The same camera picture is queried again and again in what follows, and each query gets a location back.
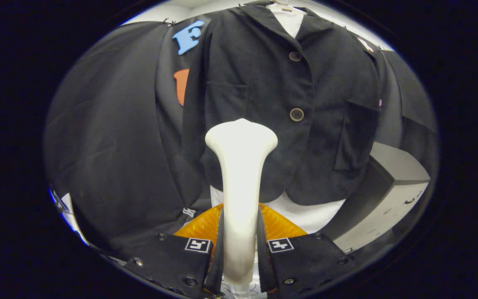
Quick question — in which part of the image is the black backdrop cloth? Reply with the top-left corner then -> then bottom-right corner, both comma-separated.
44,19 -> 439,258

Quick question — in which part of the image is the grey cabinet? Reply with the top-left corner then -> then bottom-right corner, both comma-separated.
320,142 -> 431,254

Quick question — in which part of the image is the cream clothes hanger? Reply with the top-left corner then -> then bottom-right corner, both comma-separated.
270,0 -> 306,13

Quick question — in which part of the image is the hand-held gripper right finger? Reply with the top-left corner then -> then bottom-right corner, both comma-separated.
258,203 -> 349,299

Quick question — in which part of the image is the white shirt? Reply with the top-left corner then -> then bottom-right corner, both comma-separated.
210,6 -> 347,234

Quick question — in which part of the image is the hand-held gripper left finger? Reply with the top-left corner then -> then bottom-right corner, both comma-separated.
124,203 -> 225,299

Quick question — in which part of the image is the black suit jacket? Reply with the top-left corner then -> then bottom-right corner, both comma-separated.
181,1 -> 383,207

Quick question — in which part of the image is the white garment steamer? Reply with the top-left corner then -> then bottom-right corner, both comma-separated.
205,118 -> 279,299

